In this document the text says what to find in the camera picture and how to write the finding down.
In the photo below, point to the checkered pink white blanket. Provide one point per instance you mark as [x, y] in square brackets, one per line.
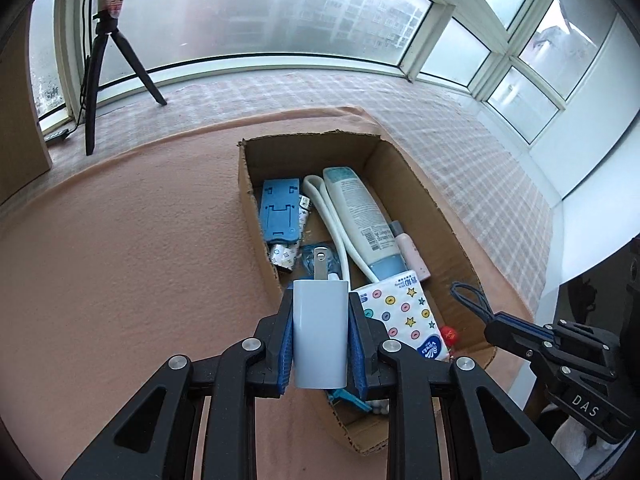
[475, 160]

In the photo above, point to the white plug charger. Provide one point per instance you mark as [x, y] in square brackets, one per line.
[320, 335]

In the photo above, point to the black power adapter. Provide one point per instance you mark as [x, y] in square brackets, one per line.
[57, 136]

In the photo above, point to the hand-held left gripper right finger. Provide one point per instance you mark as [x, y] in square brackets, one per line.
[356, 355]

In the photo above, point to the brown cardboard box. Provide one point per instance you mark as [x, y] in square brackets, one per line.
[450, 240]

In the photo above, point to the white roller massager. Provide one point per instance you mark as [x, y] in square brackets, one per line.
[314, 178]

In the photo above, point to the phone on tripod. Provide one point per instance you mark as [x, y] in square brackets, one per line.
[112, 4]

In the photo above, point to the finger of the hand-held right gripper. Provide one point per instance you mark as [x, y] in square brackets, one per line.
[510, 337]
[525, 324]

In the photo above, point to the blue folding phone stand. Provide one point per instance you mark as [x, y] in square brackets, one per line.
[280, 210]

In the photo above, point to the patterned white lighter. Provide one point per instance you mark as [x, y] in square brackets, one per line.
[285, 255]

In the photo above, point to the person's right hand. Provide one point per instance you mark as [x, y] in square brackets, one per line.
[575, 442]

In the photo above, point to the small clear blue bottle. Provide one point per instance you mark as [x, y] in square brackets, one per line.
[306, 260]

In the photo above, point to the white window frame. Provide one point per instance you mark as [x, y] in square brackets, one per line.
[430, 35]

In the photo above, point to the small pink tube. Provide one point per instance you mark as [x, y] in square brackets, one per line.
[412, 255]

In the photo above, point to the patterned white tissue pack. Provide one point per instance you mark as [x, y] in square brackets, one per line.
[400, 310]

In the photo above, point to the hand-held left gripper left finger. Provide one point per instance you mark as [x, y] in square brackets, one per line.
[286, 345]

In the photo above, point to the white lotion tube blue cap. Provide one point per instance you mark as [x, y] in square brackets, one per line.
[360, 210]

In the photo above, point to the brown wooden panel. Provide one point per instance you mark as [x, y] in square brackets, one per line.
[20, 135]

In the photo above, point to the black tripod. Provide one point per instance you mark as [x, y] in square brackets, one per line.
[92, 90]

